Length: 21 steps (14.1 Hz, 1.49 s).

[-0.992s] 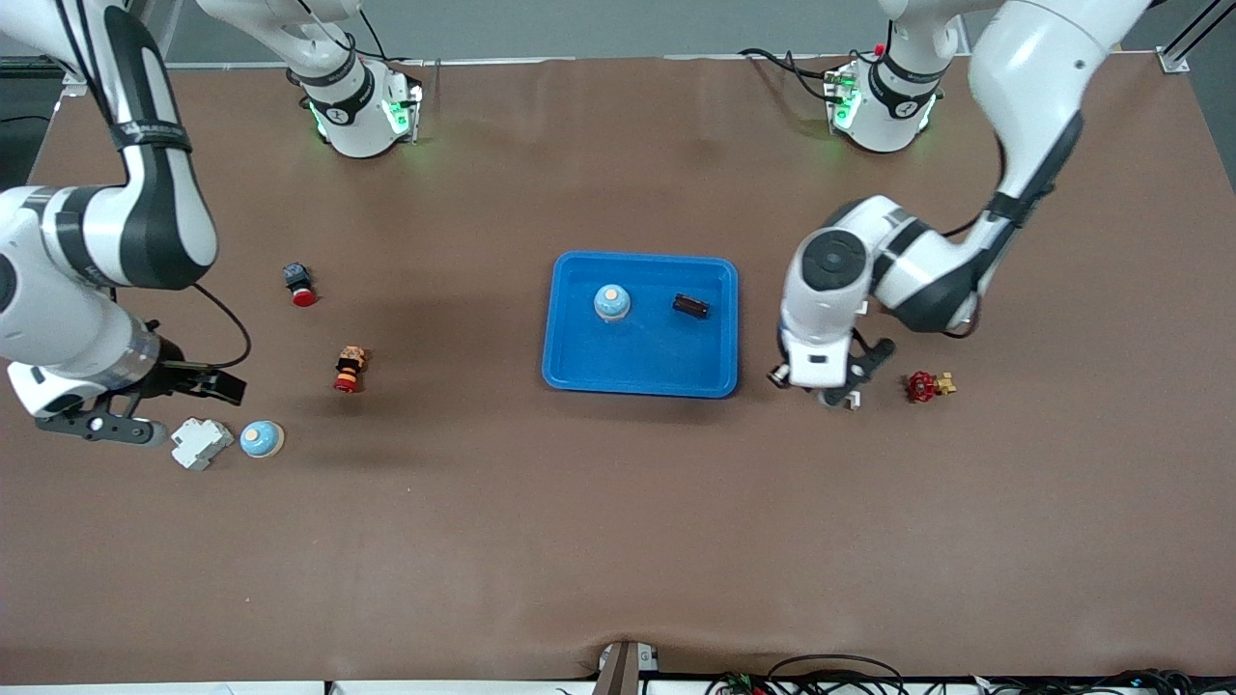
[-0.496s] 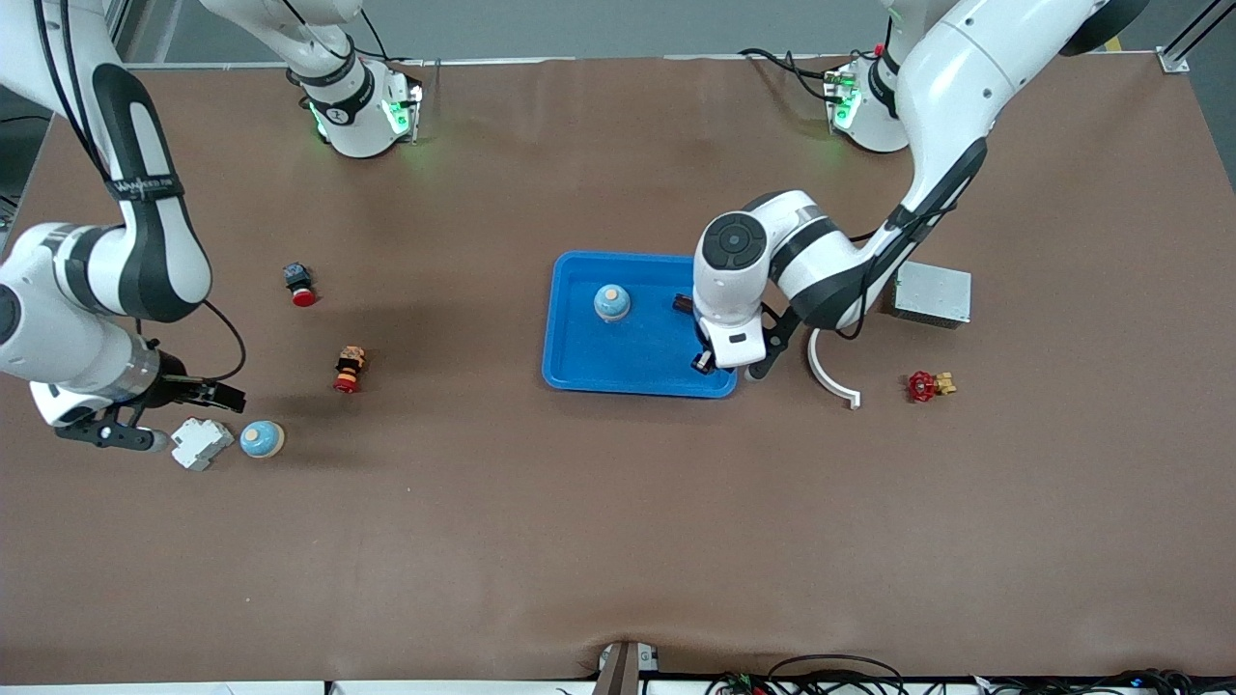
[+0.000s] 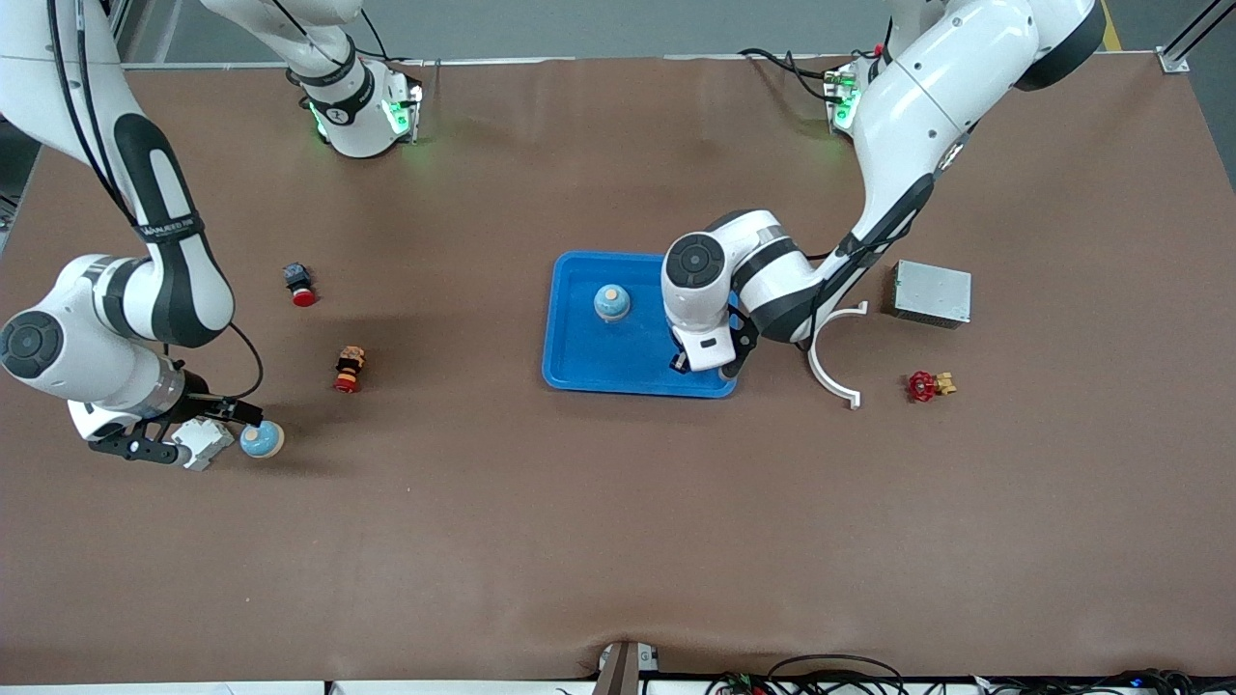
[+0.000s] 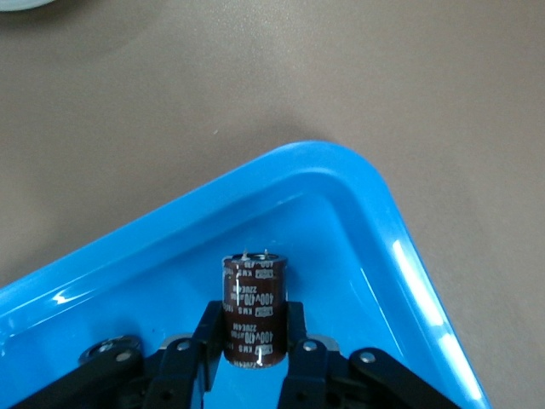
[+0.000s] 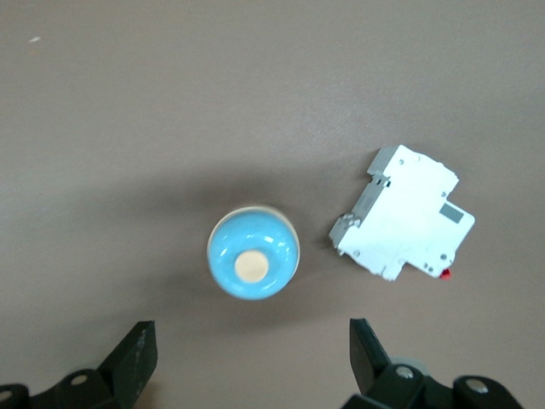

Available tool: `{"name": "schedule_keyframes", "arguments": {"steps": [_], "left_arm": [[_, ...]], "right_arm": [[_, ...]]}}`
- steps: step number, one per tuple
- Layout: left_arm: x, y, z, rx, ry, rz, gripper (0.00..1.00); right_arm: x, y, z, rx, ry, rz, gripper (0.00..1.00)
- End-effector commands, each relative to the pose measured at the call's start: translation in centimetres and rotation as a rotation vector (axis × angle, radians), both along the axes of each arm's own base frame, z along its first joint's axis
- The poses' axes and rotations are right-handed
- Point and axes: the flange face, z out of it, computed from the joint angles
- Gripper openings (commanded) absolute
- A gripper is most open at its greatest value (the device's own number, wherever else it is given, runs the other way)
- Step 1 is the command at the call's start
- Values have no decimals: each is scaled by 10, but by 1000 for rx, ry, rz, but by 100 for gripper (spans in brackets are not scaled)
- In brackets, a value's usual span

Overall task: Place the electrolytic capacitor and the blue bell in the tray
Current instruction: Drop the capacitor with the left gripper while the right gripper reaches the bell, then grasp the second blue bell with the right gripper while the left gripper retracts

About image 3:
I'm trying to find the black looped cable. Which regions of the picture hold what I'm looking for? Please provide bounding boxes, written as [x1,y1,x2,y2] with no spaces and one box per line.
[768,654,909,695]

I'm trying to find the brass valve with red handle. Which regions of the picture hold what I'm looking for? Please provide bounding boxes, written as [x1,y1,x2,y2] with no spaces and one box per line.
[906,370,959,404]

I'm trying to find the silver metal box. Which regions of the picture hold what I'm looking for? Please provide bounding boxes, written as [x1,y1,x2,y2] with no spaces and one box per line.
[890,259,973,330]

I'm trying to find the blue plastic tray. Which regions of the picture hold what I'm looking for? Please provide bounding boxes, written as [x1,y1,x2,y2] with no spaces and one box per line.
[541,251,741,400]

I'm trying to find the aluminium frame profile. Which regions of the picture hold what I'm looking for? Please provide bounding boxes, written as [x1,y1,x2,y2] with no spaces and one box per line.
[1157,0,1236,75]
[97,0,136,67]

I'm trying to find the brown table cover sheet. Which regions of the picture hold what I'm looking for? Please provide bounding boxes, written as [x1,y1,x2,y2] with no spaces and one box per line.
[0,56,1236,686]

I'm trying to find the white circuit breaker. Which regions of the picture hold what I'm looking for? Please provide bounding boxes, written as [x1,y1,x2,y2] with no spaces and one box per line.
[174,417,236,473]

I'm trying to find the white curved plastic bracket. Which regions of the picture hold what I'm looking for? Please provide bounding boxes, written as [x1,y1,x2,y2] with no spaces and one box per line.
[806,300,870,411]

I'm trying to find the black cable bundle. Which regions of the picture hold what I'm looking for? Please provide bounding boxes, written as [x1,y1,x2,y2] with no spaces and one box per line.
[975,668,1236,695]

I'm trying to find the black base cables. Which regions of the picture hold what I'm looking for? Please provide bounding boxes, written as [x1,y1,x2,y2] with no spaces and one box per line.
[739,46,841,102]

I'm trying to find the red yellow pushbutton switch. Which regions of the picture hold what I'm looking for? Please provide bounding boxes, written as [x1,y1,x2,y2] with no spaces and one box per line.
[333,346,370,394]

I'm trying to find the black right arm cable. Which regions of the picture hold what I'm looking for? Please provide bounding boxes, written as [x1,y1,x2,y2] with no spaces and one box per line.
[46,0,265,406]

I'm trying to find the red emergency stop button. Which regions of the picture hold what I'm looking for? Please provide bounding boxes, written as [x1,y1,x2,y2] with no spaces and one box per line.
[282,262,319,309]

